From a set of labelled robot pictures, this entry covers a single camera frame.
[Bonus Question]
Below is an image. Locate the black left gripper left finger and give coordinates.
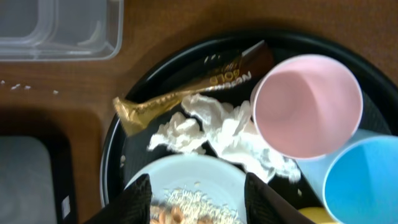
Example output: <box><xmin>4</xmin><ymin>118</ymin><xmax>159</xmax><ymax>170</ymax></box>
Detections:
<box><xmin>86</xmin><ymin>174</ymin><xmax>152</xmax><ymax>224</ymax></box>

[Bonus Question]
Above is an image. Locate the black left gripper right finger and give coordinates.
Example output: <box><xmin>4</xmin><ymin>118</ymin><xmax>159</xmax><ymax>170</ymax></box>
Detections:
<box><xmin>244</xmin><ymin>173</ymin><xmax>308</xmax><ymax>224</ymax></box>

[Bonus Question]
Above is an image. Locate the white tissue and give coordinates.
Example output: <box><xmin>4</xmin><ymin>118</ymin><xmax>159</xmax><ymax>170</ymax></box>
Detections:
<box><xmin>147</xmin><ymin>94</ymin><xmax>301</xmax><ymax>183</ymax></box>

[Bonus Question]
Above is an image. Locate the light blue plastic cup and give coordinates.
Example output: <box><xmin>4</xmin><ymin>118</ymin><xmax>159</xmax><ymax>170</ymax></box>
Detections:
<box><xmin>297</xmin><ymin>129</ymin><xmax>397</xmax><ymax>223</ymax></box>

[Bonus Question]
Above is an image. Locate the pink plastic cup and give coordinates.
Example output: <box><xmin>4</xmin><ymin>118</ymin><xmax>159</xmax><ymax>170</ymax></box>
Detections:
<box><xmin>250</xmin><ymin>54</ymin><xmax>364</xmax><ymax>159</ymax></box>

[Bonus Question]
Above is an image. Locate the gold coffee sachet wrapper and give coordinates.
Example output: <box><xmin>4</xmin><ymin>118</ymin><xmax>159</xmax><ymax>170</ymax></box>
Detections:
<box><xmin>113</xmin><ymin>40</ymin><xmax>274</xmax><ymax>136</ymax></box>

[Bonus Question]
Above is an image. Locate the clear plastic waste container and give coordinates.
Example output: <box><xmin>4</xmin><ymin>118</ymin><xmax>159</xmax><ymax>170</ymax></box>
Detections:
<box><xmin>1</xmin><ymin>0</ymin><xmax>124</xmax><ymax>62</ymax></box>

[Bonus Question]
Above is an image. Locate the grey plate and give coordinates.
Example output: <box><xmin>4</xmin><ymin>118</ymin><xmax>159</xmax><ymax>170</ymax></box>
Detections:
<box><xmin>127</xmin><ymin>154</ymin><xmax>246</xmax><ymax>223</ymax></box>

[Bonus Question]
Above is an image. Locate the yellow plastic bowl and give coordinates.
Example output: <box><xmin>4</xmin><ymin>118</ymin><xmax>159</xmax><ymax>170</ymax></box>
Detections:
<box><xmin>299</xmin><ymin>207</ymin><xmax>339</xmax><ymax>224</ymax></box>

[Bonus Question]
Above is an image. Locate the round black serving tray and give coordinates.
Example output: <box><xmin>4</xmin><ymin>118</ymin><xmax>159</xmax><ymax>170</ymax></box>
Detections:
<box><xmin>100</xmin><ymin>29</ymin><xmax>397</xmax><ymax>205</ymax></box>

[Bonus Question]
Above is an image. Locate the black rectangular bin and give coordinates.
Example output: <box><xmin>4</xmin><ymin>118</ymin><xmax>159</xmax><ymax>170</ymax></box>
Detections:
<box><xmin>1</xmin><ymin>136</ymin><xmax>78</xmax><ymax>224</ymax></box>

